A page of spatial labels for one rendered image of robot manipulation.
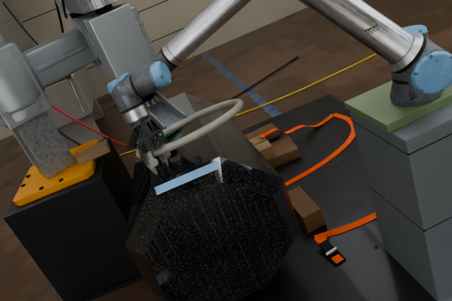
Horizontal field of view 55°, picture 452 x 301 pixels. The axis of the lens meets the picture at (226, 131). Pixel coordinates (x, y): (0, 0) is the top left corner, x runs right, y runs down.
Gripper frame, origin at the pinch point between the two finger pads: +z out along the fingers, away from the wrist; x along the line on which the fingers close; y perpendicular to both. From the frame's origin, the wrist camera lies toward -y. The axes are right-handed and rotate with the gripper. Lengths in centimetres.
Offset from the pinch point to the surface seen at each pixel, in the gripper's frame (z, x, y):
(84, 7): -74, 37, -43
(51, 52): -68, 46, -102
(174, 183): 15.2, 18.4, -20.6
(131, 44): -50, 50, -40
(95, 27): -63, 37, -43
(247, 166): 25, 45, 0
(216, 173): 19.4, 30.5, -5.8
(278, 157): 65, 147, -62
